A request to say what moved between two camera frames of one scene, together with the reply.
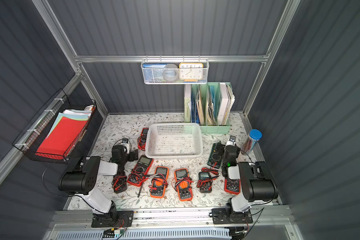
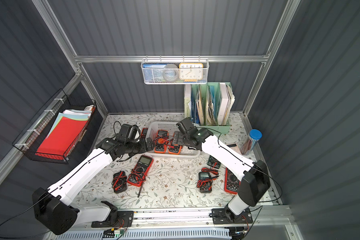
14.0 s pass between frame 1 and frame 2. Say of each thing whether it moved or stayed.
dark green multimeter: stayed
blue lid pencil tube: stayed
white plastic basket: stayed
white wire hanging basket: stayed
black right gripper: moved
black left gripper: moved
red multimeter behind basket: stayed
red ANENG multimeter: stayed
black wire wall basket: stayed
